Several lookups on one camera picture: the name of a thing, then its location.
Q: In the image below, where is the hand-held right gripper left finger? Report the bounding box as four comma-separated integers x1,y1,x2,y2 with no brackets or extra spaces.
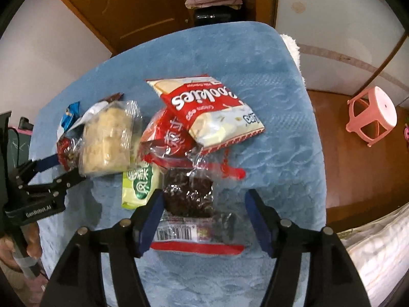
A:
40,189,165,307

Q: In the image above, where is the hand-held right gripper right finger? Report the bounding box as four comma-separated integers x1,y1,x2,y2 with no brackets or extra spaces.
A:
244,189,371,307

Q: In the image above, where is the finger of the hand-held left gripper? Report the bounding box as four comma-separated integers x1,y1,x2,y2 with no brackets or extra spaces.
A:
14,153,61,185
22,167,86,199

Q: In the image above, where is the small red nut packet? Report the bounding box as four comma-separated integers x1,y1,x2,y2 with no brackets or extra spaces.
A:
57,136,80,171

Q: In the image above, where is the green snack packet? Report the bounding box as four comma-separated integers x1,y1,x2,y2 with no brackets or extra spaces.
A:
121,163,162,210

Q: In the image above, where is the clear packet of dark dates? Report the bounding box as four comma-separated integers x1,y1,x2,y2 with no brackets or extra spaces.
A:
150,153,246,256

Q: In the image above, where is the small blue candy packet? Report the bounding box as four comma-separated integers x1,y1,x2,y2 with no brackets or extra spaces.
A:
61,102,80,131

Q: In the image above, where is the clear bag of rice cakes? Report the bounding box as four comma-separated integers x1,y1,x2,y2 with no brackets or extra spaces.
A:
77,100,143,177

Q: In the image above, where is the brown and white snack packet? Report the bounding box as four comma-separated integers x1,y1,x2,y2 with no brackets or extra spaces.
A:
73,92,124,128

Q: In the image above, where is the red snack packet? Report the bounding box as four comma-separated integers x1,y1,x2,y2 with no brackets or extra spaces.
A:
139,109,205,167

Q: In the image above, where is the red and white cookie bag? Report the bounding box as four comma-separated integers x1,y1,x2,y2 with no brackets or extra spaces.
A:
146,75,266,154

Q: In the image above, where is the person's left hand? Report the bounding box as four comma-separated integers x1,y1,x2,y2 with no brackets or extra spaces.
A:
0,222,43,271

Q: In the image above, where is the checked blanket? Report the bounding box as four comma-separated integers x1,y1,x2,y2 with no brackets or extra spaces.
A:
339,203,409,307

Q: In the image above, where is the pink plastic stool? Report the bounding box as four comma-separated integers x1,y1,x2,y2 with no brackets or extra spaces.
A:
347,86,398,148

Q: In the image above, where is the white towel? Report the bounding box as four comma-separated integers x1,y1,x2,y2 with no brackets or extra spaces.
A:
280,34,302,80

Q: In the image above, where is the wooden door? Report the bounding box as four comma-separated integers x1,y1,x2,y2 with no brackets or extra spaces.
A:
45,0,199,55

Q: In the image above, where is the frosted glass wardrobe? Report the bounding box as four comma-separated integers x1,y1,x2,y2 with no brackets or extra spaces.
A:
275,0,409,109

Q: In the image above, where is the wooden corner shelf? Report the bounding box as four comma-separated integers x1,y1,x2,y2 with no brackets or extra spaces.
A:
179,0,278,29

